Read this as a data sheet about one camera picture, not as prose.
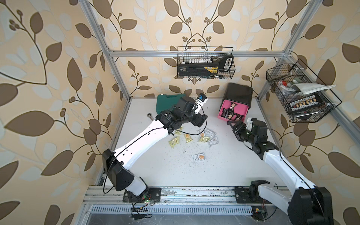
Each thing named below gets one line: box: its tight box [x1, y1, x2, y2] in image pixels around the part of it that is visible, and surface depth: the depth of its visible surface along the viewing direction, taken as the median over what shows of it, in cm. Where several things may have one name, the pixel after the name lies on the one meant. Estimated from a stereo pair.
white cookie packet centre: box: [190, 151, 206, 164], surface depth 88 cm
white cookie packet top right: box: [203, 127, 218, 137], surface depth 98 cm
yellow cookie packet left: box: [168, 136, 180, 149], surface depth 95 cm
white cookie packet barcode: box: [208, 136, 220, 146], surface depth 95 cm
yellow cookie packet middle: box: [183, 133, 194, 143], surface depth 98 cm
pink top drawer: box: [217, 99, 249, 122], surface depth 98 cm
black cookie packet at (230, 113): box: [225, 108, 237, 120], surface depth 96 cm
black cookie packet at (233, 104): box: [229, 101, 238, 111], surface depth 97 cm
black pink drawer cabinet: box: [217, 82, 254, 122], surface depth 98 cm
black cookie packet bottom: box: [235, 113, 244, 121], surface depth 95 cm
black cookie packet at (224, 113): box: [221, 107, 229, 119], surface depth 96 cm
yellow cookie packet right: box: [199, 135, 210, 143], surface depth 96 cm
